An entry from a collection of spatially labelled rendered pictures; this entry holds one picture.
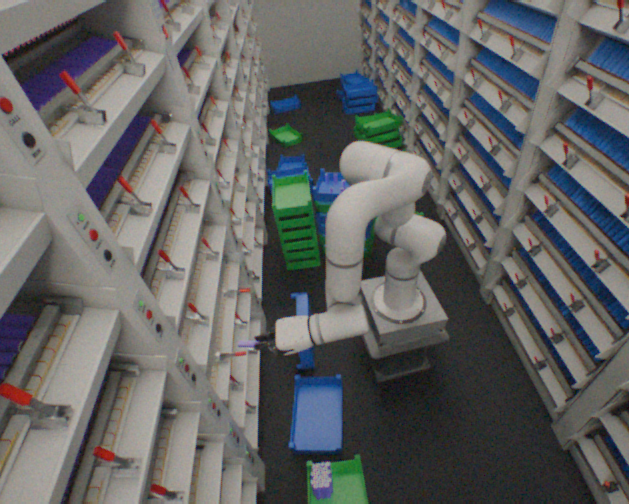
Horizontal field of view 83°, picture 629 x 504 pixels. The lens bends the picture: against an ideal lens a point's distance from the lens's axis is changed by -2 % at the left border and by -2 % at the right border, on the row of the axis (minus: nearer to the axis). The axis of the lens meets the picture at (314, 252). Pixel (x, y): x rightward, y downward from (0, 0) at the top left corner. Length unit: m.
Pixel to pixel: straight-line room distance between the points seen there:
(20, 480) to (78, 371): 0.14
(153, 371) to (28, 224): 0.39
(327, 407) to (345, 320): 0.73
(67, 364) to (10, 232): 0.20
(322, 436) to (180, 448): 0.83
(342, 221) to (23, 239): 0.54
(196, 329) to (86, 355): 0.50
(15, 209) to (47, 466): 0.31
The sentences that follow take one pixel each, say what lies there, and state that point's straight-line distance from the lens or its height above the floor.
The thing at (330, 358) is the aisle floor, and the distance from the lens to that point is 1.81.
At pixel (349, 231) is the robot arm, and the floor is 1.05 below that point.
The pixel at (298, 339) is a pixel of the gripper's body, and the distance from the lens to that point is 1.05.
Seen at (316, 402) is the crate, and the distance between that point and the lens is 1.72.
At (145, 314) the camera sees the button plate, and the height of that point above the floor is 1.06.
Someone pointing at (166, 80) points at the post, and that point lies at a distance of 1.19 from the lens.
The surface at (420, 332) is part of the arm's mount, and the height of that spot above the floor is 0.33.
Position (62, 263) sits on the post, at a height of 1.24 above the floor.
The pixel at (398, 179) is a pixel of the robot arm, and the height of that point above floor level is 1.12.
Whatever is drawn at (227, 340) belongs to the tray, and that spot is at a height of 0.54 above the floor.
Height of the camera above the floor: 1.56
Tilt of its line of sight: 43 degrees down
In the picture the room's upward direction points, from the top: 9 degrees counter-clockwise
